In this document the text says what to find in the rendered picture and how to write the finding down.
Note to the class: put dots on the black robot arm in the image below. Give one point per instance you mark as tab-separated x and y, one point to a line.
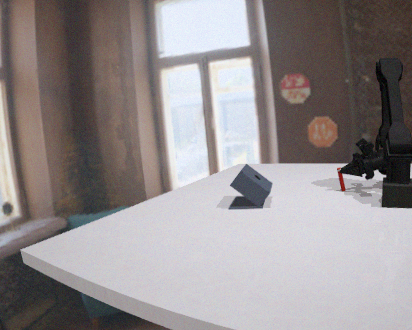
394	137

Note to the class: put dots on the dark grey sloped panel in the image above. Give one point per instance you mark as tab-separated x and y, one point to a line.
254	187

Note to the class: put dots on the dark red peg with grey band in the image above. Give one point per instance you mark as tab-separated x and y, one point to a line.
341	179

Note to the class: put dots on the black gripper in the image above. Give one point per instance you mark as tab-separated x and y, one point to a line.
360	166

